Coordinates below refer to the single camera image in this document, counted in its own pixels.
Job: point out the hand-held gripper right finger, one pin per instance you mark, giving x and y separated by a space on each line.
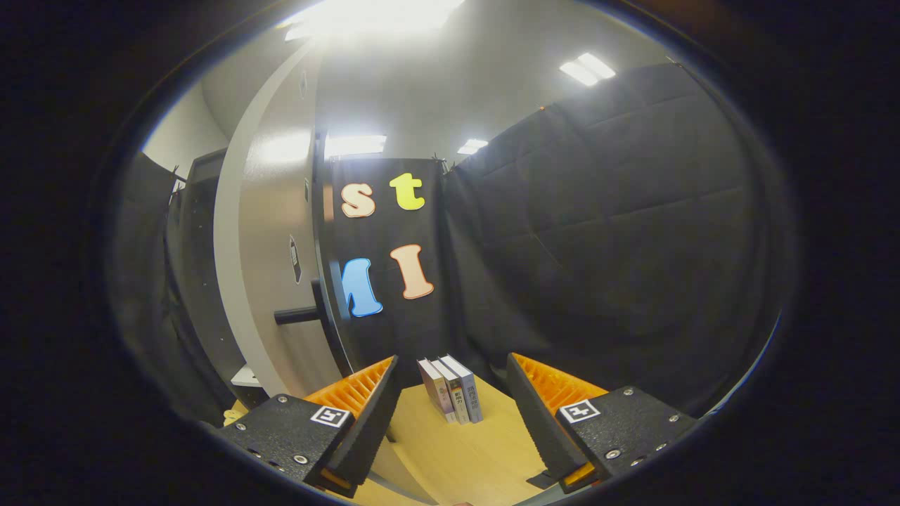
538 422

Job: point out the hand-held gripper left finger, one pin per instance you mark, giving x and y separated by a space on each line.
369 422

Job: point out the grey blue cover book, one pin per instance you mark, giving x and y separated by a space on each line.
471 393

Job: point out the white spine book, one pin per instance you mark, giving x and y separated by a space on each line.
455 397

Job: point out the black backdrop cloth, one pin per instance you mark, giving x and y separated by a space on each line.
598 246

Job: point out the rectangular ceiling light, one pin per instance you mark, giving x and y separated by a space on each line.
355 145

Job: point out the small ceiling light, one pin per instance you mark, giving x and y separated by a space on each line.
472 146

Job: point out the double strip ceiling light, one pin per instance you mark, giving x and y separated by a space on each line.
587 69

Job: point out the large ceiling light panel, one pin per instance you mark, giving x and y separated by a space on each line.
373 14

